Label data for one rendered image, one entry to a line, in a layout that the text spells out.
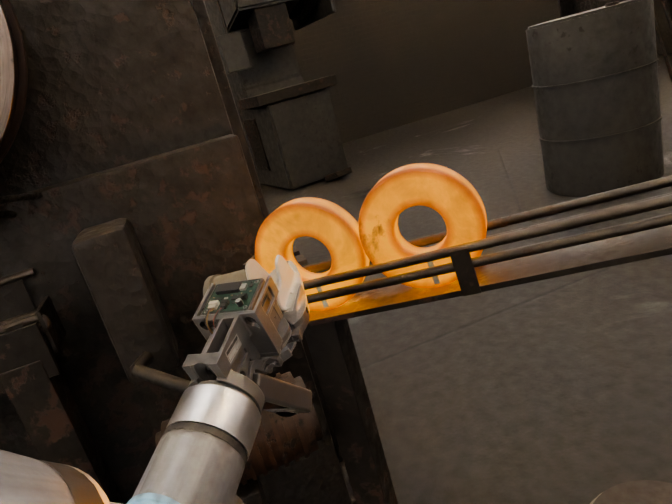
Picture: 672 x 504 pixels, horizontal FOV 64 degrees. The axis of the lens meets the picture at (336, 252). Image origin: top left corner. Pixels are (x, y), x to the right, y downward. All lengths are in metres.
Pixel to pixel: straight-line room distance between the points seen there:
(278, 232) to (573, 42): 2.38
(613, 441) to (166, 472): 1.14
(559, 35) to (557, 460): 2.09
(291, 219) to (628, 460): 0.96
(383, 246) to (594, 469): 0.84
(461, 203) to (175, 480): 0.42
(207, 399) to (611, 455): 1.07
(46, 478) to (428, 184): 0.53
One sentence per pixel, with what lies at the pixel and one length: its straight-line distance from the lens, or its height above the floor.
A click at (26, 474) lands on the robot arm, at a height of 0.84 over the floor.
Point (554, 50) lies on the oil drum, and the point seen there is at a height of 0.75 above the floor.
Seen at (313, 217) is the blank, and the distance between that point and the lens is 0.70.
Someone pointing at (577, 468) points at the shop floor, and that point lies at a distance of 1.38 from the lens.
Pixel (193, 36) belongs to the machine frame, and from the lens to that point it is 0.98.
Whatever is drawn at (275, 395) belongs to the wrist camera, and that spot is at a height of 0.65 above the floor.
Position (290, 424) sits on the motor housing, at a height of 0.49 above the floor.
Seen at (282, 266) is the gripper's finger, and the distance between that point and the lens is 0.60.
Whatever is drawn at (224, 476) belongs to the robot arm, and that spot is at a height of 0.66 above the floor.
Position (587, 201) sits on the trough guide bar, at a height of 0.71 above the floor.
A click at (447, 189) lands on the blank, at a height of 0.77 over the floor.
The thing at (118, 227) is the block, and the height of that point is 0.80.
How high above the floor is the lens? 0.93
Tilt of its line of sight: 18 degrees down
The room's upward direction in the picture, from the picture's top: 15 degrees counter-clockwise
